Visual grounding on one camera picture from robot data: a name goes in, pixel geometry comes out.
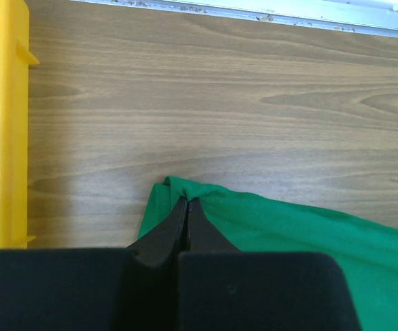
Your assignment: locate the yellow plastic tray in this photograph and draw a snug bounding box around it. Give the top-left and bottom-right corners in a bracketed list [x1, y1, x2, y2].
[0, 1, 39, 248]

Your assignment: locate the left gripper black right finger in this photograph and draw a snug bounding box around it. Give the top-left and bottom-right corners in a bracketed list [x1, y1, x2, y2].
[185, 199, 241, 253]

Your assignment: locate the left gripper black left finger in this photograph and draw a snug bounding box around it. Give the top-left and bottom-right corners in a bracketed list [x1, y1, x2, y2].
[126, 197, 188, 272]

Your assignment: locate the aluminium back rail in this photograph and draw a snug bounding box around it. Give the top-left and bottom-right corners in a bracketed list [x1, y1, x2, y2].
[70, 0, 398, 41]

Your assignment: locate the green t shirt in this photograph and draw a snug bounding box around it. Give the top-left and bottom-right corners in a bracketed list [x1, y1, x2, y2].
[139, 176, 398, 330]

